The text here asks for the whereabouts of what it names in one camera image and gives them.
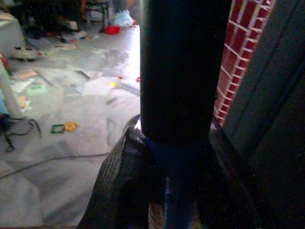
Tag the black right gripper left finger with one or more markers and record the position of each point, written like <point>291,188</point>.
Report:
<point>119,171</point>

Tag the green square toy frame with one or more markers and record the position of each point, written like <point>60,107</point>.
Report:
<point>57,129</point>

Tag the white table leg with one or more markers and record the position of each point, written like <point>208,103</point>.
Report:
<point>6,90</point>

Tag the dark grey door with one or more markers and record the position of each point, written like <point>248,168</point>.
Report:
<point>274,107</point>

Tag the red plastic bowl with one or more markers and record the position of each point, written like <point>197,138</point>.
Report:
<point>112,29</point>

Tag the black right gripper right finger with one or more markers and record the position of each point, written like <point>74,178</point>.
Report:
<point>228,171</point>

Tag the yellow round toy piece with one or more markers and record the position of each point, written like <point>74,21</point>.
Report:
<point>70,126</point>

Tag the pale blue plastic bag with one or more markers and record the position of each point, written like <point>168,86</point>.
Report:
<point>122,18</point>

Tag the small yellow toy block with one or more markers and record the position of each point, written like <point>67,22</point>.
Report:
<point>113,84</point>

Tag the beige paper sheet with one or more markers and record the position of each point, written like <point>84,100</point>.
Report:
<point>23,74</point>

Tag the dark wooden chair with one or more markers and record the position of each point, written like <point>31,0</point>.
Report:
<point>95,10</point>

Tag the green paper sheet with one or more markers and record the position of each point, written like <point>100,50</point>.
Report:
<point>35,88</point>

